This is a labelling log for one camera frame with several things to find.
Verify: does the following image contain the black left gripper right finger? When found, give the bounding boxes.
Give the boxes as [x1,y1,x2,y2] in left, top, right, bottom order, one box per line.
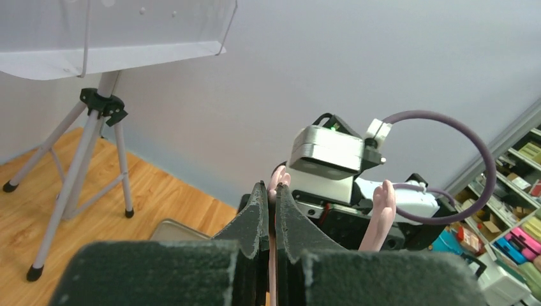
[275,185,485,306]

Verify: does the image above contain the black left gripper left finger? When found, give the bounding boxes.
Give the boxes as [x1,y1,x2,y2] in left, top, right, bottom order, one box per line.
[49,182,269,305]

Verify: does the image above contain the white overhead light panel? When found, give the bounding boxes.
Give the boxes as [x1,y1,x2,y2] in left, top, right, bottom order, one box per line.
[1,0,238,80]

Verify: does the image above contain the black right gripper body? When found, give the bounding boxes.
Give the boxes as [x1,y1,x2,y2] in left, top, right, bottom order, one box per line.
[236,190,406,252]

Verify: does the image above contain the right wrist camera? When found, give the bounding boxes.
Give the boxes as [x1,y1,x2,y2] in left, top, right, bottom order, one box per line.
[286,125,386,206]

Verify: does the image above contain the storage shelf with boxes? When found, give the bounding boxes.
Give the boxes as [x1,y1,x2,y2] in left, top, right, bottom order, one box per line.
[430,101,540,305]

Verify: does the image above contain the pink silicone tongs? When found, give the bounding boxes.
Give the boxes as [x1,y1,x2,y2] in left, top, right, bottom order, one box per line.
[267,166,396,306]

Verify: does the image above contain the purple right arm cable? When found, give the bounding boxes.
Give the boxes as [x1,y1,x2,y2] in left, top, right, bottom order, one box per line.
[380,110,498,226]

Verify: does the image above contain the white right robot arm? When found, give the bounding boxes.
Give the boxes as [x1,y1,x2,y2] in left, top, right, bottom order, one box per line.
[290,171,457,251]

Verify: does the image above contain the white tripod stand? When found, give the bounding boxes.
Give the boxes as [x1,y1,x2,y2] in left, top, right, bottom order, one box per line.
[3,71,135,282]

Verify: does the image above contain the grey metal tin lid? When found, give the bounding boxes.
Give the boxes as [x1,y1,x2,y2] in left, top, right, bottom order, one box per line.
[149,219,210,241]

